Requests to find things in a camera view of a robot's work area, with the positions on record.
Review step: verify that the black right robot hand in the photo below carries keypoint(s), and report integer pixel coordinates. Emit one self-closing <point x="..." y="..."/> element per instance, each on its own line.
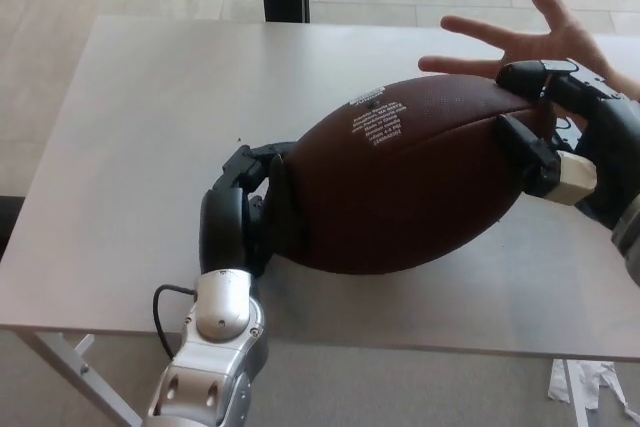
<point x="610" y="147"/>

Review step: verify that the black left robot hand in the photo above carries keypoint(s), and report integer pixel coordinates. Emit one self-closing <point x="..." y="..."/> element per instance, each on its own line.
<point x="222" y="232"/>

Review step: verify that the person's bare open hand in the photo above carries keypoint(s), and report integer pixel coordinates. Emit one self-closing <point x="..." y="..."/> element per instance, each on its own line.
<point x="565" y="37"/>

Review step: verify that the brown junior football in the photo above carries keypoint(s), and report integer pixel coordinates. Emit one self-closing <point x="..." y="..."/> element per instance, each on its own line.
<point x="400" y="187"/>

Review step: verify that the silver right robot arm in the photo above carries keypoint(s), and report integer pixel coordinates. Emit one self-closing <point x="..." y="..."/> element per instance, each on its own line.
<point x="630" y="247"/>

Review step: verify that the white diagonal table leg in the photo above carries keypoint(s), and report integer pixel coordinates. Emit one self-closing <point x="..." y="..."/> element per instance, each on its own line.
<point x="70" y="372"/>

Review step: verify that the black seat edge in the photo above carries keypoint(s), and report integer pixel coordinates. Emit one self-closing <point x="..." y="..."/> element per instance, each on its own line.
<point x="10" y="227"/>

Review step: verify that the white crumpled tape strip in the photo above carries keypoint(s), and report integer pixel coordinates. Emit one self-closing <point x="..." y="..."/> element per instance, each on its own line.
<point x="602" y="382"/>

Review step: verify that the white straight table leg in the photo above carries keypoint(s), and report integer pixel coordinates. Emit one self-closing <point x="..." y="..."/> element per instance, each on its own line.
<point x="575" y="397"/>

